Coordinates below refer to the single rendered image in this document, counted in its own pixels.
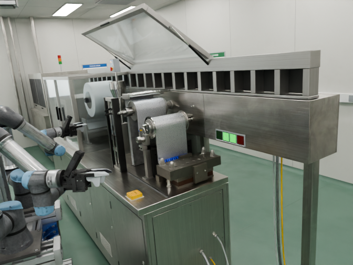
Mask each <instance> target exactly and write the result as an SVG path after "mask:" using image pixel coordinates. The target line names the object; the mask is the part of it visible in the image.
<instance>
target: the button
mask: <svg viewBox="0 0 353 265"><path fill-rule="evenodd" d="M127 197H128V198H130V199H131V200H134V199H137V198H140V197H142V193H141V192H140V191H138V190H134V191H131V192H128V193H127Z"/></svg>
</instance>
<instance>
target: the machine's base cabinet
mask: <svg viewBox="0 0 353 265"><path fill-rule="evenodd" d="M53 158H54V164H55V169H60V170H66V169H67V167H68V165H69V163H70V161H71V158H70V157H68V156H67V155H66V154H64V155H62V156H56V155H53ZM61 196H62V197H63V199H64V200H65V202H66V203H67V204H68V206H69V207H70V208H71V210H72V211H73V213H74V214H75V215H76V217H77V218H78V220H79V221H80V222H81V224H82V225H83V227H84V228H85V229H86V231H87V232H88V233H89V235H90V236H91V238H92V239H93V241H94V242H95V244H96V245H97V246H98V248H99V249H100V251H101V252H102V253H103V255H104V256H105V257H106V259H107V260H108V262H109V263H110V264H111V265H207V264H206V262H205V260H204V258H203V256H202V255H201V254H200V253H199V252H200V250H203V251H204V254H205V256H206V257H207V259H208V262H209V264H210V265H214V264H213V262H212V261H211V260H209V257H212V260H213V261H214V263H215V265H227V263H226V258H225V255H224V251H223V249H222V246H221V244H220V242H219V240H218V239H217V238H216V237H215V235H216V234H217V235H219V239H220V240H221V242H222V244H223V247H224V249H225V252H226V256H227V260H228V262H229V265H231V237H230V209H229V183H228V182H227V183H225V184H222V185H219V186H217V187H214V188H212V189H209V190H207V191H204V192H201V193H199V194H196V195H194V196H191V197H188V198H186V199H183V200H180V201H178V202H175V203H173V204H170V205H168V206H165V207H162V208H160V209H157V210H155V211H152V212H149V213H146V214H145V215H141V216H137V215H136V214H135V213H134V212H133V211H132V210H130V209H129V208H128V207H127V206H126V205H125V204H123V203H122V202H121V201H120V200H119V199H118V198H116V197H115V196H114V195H113V194H112V193H111V192H109V191H108V190H107V189H106V188H105V187H104V186H103V185H101V184H100V186H99V187H95V185H94V184H93V182H92V181H91V187H88V190H85V192H72V190H66V191H65V193H64V194H62V195H61Z"/></svg>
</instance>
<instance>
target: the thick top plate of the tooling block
mask: <svg viewBox="0 0 353 265"><path fill-rule="evenodd" d="M170 162H171V161H168V162H165V166H160V164H159V165H157V174H158V175H160V176H162V177H164V178H165V179H167V180H169V181H173V180H176V179H179V178H182V177H185V176H188V175H191V174H193V166H195V165H198V164H201V163H204V162H206V163H207V169H209V168H212V167H215V166H218V165H221V156H220V155H216V154H215V157H210V152H208V151H206V153H205V154H202V153H201V152H199V153H197V154H193V155H192V156H191V157H187V158H183V159H176V160H172V162H174V166H175V169H169V168H170Z"/></svg>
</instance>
